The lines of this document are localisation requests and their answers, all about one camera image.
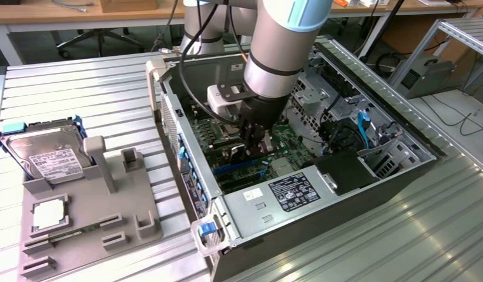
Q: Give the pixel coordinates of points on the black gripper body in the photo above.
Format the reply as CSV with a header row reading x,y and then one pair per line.
x,y
264,111

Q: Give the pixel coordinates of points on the black graphics card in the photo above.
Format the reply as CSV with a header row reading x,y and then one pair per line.
x,y
237,155

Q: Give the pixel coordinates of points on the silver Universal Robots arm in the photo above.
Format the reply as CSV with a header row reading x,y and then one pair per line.
x,y
280,44

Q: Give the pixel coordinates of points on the CPU socket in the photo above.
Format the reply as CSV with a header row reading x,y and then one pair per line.
x,y
227,130

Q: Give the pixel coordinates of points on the green motherboard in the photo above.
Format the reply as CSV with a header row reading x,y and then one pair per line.
x,y
288,141

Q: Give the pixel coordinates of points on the black RAM stick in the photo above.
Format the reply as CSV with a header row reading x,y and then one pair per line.
x,y
219,145

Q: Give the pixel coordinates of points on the silver chipset heatsink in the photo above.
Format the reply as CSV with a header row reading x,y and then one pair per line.
x,y
283,167

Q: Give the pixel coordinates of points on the blue expansion slot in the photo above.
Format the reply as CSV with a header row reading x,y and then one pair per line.
x,y
225,169

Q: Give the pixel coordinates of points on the black expansion slot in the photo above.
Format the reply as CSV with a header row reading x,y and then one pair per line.
x,y
239,179

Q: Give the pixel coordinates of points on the metal disk bay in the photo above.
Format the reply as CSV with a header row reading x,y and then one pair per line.
x,y
316,100

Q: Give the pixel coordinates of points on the grey power supply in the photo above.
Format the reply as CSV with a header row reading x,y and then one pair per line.
x,y
264,211

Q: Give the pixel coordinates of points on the black plastic shroud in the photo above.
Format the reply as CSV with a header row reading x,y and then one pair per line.
x,y
343,173

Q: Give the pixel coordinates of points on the blue case latch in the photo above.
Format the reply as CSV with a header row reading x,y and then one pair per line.
x,y
207,229

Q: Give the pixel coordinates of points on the open grey PC case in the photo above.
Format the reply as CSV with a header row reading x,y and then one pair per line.
x,y
304,235

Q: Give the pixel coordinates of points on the perforated metal cage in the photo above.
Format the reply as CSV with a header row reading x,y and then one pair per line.
x,y
397,158

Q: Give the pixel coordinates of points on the black stand pole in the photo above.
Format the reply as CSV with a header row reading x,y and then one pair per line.
x,y
379,32

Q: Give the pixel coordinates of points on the grey computer tower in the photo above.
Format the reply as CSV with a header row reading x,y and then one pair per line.
x,y
425,77

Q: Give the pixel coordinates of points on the grey parts rack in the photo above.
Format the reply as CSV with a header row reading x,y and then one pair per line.
x,y
88,211

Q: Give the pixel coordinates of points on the black office chair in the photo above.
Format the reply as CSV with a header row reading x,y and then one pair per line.
x,y
100,38

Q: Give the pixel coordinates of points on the silver hard disk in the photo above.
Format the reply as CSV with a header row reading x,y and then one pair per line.
x,y
45,158

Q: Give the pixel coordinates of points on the green RAM stick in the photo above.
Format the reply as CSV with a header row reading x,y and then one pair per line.
x,y
87,229

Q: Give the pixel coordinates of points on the wooden desk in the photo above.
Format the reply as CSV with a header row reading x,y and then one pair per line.
x,y
421,8
68,16

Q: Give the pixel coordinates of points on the silver CPU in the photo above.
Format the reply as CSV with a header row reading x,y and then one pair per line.
x,y
49,216

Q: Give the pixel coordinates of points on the blue disk caddy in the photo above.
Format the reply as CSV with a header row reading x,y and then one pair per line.
x,y
12,128

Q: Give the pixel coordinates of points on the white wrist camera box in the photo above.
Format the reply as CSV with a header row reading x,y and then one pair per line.
x,y
221,100

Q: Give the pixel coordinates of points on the aluminium frame shelf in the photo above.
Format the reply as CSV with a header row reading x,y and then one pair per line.
x,y
460,32

